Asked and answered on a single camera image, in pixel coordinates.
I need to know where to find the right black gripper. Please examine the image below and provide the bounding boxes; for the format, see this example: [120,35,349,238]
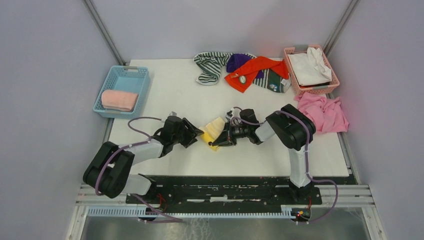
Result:
[214,121,250,147]

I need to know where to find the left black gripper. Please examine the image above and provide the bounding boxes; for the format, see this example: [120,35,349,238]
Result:
[172,117,204,149]

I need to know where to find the yellow towel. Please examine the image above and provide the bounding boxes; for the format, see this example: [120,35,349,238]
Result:
[199,117,226,152]

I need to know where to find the light pink towel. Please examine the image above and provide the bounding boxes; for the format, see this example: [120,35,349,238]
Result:
[100,89,139,112]

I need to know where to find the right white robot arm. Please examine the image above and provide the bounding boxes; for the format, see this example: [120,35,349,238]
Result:
[207,104,316,204]

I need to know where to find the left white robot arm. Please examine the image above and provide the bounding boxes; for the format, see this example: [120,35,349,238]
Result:
[82,115,204,204]

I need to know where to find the orange towel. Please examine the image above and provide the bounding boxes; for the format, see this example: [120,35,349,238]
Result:
[224,56,290,93]

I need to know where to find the dark green striped towel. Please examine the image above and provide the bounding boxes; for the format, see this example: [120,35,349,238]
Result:
[253,69,291,94]

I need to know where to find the green white striped towel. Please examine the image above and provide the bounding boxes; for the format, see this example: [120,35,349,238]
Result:
[193,51,232,86]

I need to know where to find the purple towel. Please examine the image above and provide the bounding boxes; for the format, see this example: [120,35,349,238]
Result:
[225,53,256,73]

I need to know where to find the blue plastic basket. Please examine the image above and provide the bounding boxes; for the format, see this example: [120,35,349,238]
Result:
[92,65,151,119]

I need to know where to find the pink plastic basket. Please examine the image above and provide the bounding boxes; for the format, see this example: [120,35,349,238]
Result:
[283,45,340,96]

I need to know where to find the bright pink cloth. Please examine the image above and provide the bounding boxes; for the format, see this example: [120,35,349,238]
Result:
[294,92,349,134]

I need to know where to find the white cloth in basket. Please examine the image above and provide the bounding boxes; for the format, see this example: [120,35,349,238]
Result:
[288,47,332,87]

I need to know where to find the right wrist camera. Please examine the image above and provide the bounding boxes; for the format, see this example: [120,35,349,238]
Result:
[225,110,234,122]

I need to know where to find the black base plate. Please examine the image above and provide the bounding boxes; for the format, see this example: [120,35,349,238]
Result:
[125,175,359,215]

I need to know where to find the white cable duct rail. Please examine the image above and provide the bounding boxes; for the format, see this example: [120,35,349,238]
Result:
[87,206,295,220]

